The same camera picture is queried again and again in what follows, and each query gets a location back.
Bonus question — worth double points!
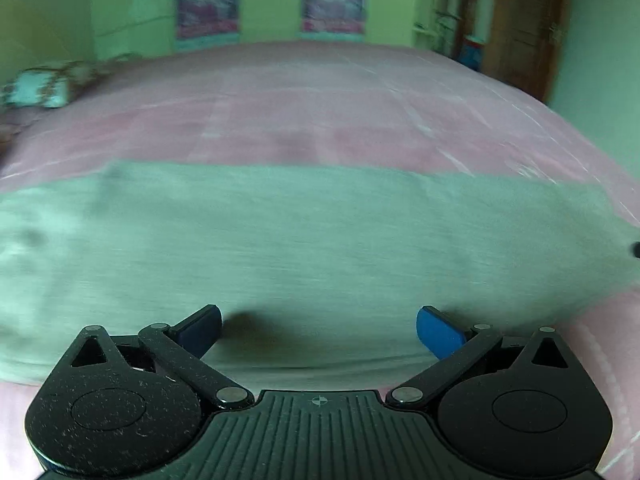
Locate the grey pants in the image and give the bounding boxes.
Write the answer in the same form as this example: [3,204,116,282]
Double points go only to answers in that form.
[0,160,640,386]

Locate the brown wooden door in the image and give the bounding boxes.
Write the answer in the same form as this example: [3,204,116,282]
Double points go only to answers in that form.
[487,0,572,104]

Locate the teal heart-patterned pillow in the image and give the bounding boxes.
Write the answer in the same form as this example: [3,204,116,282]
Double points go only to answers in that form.
[2,59,109,110]

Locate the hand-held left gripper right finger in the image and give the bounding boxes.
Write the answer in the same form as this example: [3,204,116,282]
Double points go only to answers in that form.
[386,305,581,411]

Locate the brown hallway door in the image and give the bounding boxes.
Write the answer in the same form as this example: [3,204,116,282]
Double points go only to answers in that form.
[457,0,481,41]

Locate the metal rack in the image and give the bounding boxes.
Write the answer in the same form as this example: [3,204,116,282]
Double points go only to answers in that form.
[434,7,464,57]

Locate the blue and red bin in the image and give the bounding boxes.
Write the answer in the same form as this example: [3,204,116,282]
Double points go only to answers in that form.
[459,35,486,72]

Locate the cream glossy wardrobe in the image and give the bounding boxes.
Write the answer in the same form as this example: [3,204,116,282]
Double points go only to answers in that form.
[91,0,422,56]

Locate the bed with pink checked sheet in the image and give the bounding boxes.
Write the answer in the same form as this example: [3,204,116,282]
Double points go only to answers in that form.
[0,41,640,480]

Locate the cream corner shelf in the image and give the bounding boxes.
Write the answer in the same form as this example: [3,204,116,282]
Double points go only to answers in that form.
[412,0,457,54]

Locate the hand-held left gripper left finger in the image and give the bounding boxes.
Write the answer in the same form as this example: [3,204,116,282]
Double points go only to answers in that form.
[64,304,254,412]

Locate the pink pillow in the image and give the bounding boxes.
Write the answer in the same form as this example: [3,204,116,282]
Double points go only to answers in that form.
[0,106,53,140]

